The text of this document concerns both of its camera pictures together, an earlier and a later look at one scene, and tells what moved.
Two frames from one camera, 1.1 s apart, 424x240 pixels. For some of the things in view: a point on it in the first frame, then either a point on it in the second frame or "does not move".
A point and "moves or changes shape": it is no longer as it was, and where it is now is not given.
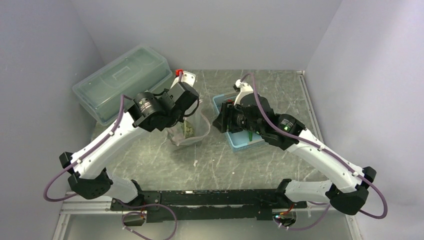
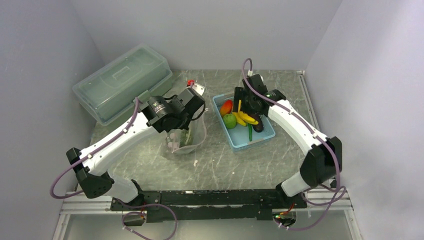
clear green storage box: x=141 y=70 does not move
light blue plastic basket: x=239 y=140 does not move
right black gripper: x=226 y=116 -> x=240 y=93
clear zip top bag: x=201 y=126 moves or changes shape
